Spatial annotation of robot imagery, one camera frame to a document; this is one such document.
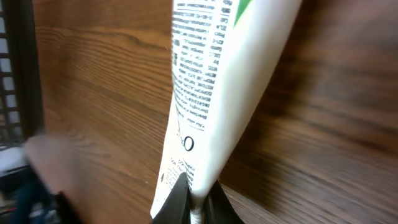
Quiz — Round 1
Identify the white tube with gold cap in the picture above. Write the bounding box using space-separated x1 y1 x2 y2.
150 0 301 223

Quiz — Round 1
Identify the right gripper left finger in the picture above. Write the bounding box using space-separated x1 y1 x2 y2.
151 172 190 224

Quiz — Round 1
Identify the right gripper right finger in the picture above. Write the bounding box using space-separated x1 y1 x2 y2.
203 181 244 224

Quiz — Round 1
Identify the grey plastic mesh basket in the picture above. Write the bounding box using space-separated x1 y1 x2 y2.
1 0 44 151

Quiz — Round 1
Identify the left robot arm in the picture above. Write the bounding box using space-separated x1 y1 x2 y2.
9 135 83 224

